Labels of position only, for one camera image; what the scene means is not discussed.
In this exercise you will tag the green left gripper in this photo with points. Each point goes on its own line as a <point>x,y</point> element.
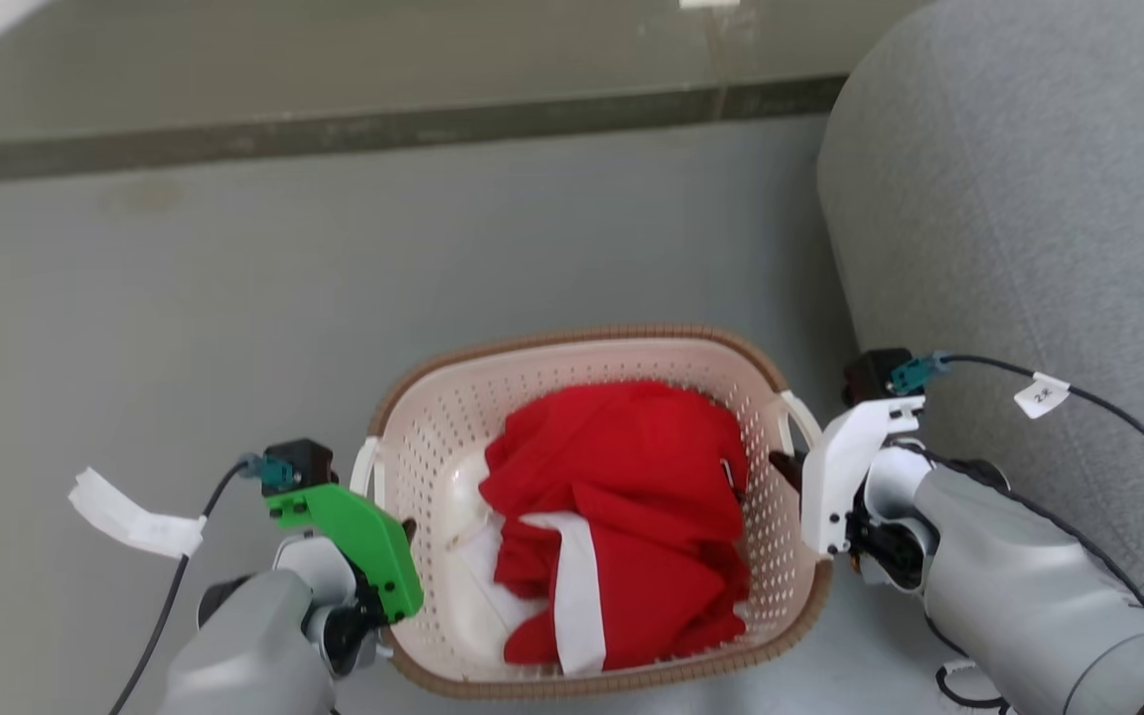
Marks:
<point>358,531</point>

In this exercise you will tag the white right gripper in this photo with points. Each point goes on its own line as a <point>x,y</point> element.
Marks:
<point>835,477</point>

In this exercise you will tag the cream plastic laundry basket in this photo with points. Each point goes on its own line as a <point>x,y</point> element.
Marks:
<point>433,437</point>

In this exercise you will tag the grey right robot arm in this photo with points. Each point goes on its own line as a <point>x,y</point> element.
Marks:
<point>1019,596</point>

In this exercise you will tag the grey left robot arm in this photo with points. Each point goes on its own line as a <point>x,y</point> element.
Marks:
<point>244,645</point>

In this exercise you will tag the red and white garment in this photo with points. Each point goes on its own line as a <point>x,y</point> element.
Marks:
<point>632,477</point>

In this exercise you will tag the grey fabric sofa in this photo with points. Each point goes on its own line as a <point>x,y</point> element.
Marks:
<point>1029,199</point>

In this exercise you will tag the white railing fence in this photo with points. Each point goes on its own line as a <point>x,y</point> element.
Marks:
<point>709,3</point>

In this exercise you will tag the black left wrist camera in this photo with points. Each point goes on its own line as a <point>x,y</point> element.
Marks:
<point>306,460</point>

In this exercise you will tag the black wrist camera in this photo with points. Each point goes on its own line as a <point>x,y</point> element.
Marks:
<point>875,375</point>
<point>306,460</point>

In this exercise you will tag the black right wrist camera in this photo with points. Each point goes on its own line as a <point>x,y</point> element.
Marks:
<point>875,375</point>

